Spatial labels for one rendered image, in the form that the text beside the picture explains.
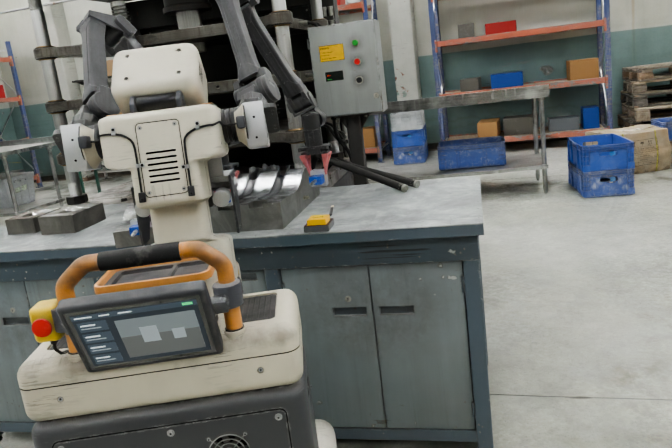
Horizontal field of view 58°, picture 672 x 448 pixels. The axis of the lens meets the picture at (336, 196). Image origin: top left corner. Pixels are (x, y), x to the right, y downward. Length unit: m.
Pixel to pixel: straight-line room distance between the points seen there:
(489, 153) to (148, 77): 4.38
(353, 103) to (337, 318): 1.08
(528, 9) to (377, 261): 6.82
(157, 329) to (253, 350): 0.19
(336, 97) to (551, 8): 6.00
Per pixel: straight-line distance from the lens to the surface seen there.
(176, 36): 2.93
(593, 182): 5.33
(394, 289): 1.93
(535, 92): 5.36
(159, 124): 1.46
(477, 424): 2.11
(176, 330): 1.15
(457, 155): 5.58
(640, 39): 8.60
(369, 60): 2.69
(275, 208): 1.94
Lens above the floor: 1.28
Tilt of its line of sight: 12 degrees down
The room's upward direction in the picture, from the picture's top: 7 degrees counter-clockwise
